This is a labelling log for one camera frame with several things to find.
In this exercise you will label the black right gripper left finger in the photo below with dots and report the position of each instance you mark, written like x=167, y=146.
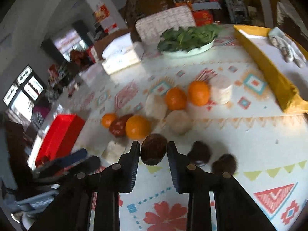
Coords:
x=71, y=209

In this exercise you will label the dark brown plum fruit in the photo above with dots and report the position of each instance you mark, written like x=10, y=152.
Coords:
x=153, y=149

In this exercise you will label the yellow tray box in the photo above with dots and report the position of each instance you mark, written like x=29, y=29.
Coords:
x=287, y=81

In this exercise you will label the round white yam cylinder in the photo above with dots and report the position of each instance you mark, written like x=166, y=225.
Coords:
x=220, y=89

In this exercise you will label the white tissue box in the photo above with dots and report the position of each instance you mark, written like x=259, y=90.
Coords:
x=121, y=53

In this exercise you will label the white patterned chair back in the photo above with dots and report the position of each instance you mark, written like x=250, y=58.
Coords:
x=152, y=27

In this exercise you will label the red tray box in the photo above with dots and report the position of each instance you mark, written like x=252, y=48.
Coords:
x=60, y=138

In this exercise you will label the white glove in tray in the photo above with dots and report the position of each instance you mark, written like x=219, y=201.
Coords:
x=289, y=50

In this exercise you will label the patterned table cloth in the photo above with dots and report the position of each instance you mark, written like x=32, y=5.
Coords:
x=270, y=147

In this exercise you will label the large orange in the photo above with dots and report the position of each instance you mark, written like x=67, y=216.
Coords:
x=137, y=127

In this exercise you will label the small orange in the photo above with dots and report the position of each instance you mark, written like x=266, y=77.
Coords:
x=107, y=119

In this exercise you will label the red jujube date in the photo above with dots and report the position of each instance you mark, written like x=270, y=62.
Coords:
x=117, y=127

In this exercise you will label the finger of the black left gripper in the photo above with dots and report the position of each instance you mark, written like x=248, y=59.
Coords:
x=76, y=162

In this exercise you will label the dark plum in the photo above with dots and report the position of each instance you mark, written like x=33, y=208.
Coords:
x=226, y=163
x=199, y=154

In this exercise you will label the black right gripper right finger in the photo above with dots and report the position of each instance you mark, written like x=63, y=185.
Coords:
x=235, y=208

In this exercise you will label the white yam chunk small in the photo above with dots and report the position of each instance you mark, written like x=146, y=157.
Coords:
x=115, y=148

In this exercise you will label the plate of green spinach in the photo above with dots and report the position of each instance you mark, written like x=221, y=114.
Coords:
x=190, y=41

